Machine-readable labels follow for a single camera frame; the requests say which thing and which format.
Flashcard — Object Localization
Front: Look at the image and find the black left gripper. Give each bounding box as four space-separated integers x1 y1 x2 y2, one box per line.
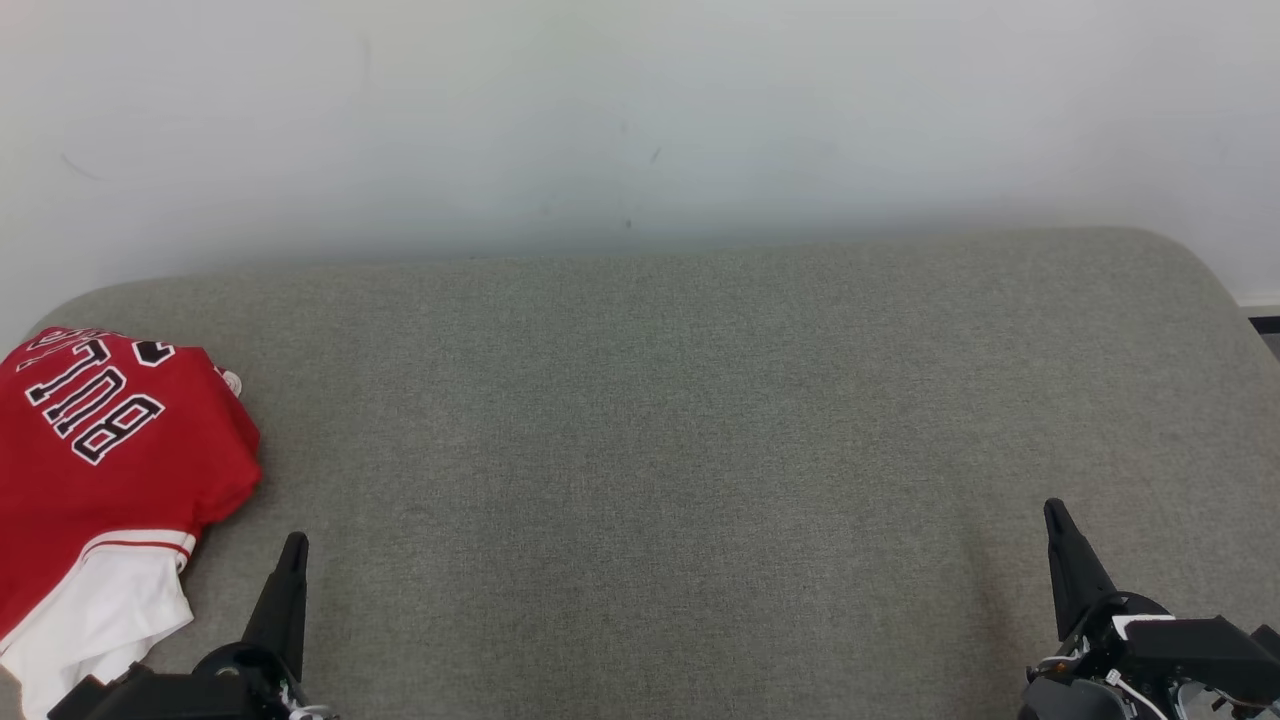
48 532 309 720

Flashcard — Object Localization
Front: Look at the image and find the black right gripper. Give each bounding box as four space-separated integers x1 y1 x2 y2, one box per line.
1020 498 1183 720

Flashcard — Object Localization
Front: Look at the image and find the red basketball jersey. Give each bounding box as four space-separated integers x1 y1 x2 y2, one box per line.
0 326 263 720

